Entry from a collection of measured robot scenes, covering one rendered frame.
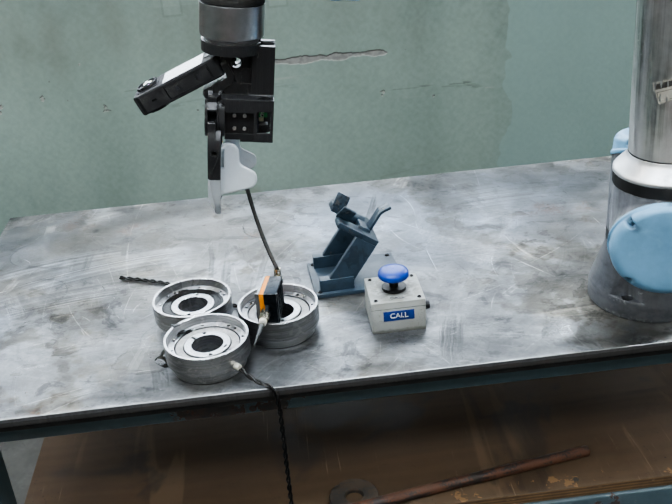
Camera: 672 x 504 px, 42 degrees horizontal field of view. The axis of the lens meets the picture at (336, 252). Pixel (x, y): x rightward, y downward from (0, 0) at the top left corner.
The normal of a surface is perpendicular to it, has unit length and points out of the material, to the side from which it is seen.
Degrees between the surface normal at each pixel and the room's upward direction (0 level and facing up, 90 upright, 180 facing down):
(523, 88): 90
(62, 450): 0
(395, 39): 90
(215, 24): 87
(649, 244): 97
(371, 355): 0
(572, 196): 0
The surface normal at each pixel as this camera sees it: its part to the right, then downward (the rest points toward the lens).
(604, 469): -0.07, -0.89
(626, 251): -0.26, 0.57
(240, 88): 0.09, 0.46
